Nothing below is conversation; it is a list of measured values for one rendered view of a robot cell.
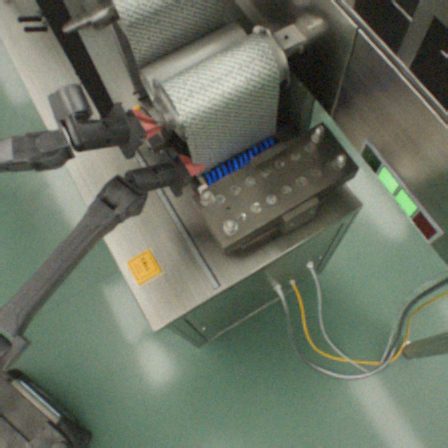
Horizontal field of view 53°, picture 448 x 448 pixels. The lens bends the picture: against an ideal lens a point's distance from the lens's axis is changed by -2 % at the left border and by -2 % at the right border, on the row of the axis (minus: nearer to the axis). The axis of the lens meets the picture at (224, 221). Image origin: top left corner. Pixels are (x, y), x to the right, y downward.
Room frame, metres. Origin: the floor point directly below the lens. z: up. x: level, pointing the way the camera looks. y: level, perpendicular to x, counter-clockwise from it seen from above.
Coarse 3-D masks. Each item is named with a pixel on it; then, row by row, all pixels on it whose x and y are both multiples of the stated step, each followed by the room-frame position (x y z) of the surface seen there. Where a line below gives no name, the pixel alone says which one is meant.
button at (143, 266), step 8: (136, 256) 0.36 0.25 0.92; (144, 256) 0.36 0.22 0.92; (152, 256) 0.36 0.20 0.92; (128, 264) 0.35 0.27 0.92; (136, 264) 0.34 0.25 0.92; (144, 264) 0.34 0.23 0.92; (152, 264) 0.34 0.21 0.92; (136, 272) 0.32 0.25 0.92; (144, 272) 0.32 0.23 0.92; (152, 272) 0.31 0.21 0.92; (160, 272) 0.31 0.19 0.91; (136, 280) 0.30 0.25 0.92; (144, 280) 0.30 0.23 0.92
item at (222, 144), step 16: (256, 112) 0.58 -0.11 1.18; (272, 112) 0.59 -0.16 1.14; (224, 128) 0.55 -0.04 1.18; (240, 128) 0.56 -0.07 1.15; (256, 128) 0.58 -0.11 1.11; (272, 128) 0.59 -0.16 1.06; (192, 144) 0.52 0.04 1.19; (208, 144) 0.53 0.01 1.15; (224, 144) 0.54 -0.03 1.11; (240, 144) 0.56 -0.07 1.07; (256, 144) 0.58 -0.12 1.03; (192, 160) 0.52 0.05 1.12; (208, 160) 0.53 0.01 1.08; (224, 160) 0.54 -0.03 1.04
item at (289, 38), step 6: (282, 30) 0.70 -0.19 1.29; (288, 30) 0.70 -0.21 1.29; (294, 30) 0.70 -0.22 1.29; (276, 36) 0.68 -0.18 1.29; (282, 36) 0.68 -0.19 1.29; (288, 36) 0.68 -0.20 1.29; (294, 36) 0.68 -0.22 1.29; (300, 36) 0.68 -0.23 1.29; (282, 42) 0.67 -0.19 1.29; (288, 42) 0.66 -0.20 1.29; (294, 42) 0.66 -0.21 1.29; (300, 42) 0.66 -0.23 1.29; (282, 48) 0.65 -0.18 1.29; (288, 48) 0.65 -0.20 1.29; (294, 48) 0.65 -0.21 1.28
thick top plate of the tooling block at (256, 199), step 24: (288, 144) 0.56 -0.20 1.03; (312, 144) 0.55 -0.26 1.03; (336, 144) 0.54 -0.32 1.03; (240, 168) 0.51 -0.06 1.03; (264, 168) 0.50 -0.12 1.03; (288, 168) 0.49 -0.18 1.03; (312, 168) 0.48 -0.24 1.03; (216, 192) 0.46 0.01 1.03; (240, 192) 0.45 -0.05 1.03; (264, 192) 0.44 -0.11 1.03; (288, 192) 0.43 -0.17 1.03; (312, 192) 0.42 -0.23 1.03; (216, 216) 0.40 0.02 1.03; (240, 216) 0.39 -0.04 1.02; (264, 216) 0.38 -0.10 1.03; (216, 240) 0.35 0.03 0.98; (240, 240) 0.33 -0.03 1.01
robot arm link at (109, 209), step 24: (120, 192) 0.42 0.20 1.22; (96, 216) 0.37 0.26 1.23; (120, 216) 0.37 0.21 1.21; (72, 240) 0.32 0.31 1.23; (96, 240) 0.33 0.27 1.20; (48, 264) 0.28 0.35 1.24; (72, 264) 0.28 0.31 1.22; (24, 288) 0.24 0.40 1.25; (48, 288) 0.23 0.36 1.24; (0, 312) 0.20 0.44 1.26; (24, 312) 0.19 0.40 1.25; (0, 360) 0.11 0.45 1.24
